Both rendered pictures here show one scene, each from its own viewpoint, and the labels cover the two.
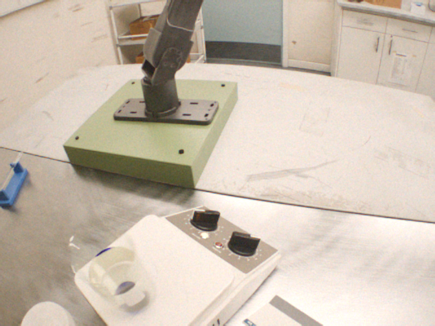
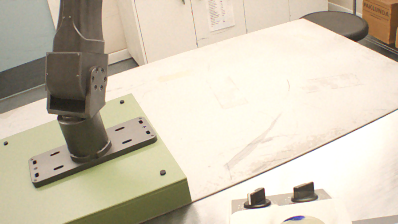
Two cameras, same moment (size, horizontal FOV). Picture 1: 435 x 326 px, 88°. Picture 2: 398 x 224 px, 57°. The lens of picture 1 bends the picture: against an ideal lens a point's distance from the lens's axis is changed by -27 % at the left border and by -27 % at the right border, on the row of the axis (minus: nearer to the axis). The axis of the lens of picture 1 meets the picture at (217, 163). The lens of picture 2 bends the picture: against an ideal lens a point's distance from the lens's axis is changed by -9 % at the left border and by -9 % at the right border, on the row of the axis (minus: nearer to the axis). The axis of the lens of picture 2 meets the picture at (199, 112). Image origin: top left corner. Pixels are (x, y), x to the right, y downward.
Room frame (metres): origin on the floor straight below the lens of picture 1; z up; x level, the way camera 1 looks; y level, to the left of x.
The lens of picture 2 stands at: (-0.01, 0.26, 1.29)
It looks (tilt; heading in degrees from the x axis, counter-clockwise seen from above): 32 degrees down; 321
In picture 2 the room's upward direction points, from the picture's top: 9 degrees counter-clockwise
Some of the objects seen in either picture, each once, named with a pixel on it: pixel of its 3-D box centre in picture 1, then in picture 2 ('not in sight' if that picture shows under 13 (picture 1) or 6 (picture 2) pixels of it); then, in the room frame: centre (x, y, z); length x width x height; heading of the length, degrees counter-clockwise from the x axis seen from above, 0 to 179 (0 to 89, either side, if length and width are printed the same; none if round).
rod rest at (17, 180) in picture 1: (10, 182); not in sight; (0.35, 0.42, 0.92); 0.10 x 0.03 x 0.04; 1
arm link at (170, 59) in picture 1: (159, 60); (73, 90); (0.48, 0.08, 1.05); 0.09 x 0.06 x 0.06; 24
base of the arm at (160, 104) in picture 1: (160, 94); (84, 131); (0.47, 0.09, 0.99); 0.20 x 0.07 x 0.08; 72
